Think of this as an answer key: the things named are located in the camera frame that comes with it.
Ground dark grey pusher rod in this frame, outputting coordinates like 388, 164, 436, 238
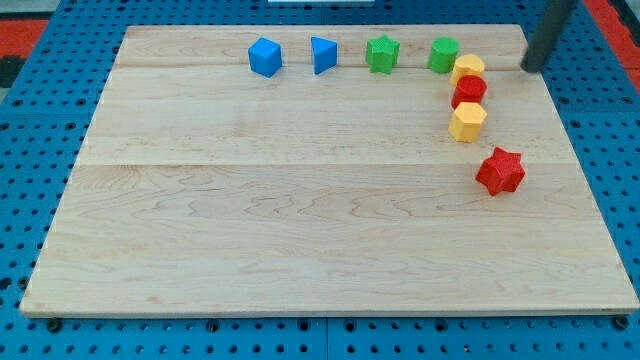
520, 0, 578, 73

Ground yellow heart block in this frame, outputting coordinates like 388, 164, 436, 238
449, 54, 486, 85

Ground blue cube block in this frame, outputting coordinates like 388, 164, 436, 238
248, 37, 282, 78

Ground red cylinder block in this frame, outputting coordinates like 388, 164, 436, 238
451, 75, 488, 109

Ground green cylinder block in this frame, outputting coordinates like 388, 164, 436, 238
427, 37, 459, 74

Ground yellow hexagon block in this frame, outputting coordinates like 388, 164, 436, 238
448, 102, 487, 143

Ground red star block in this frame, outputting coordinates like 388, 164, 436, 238
475, 147, 526, 196

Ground green star block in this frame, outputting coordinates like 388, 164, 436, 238
365, 34, 400, 74

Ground blue triangular prism block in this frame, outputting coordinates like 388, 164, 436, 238
311, 36, 338, 75

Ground wooden board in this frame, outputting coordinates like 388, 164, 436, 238
20, 25, 639, 318

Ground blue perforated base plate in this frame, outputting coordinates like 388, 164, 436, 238
1, 1, 639, 359

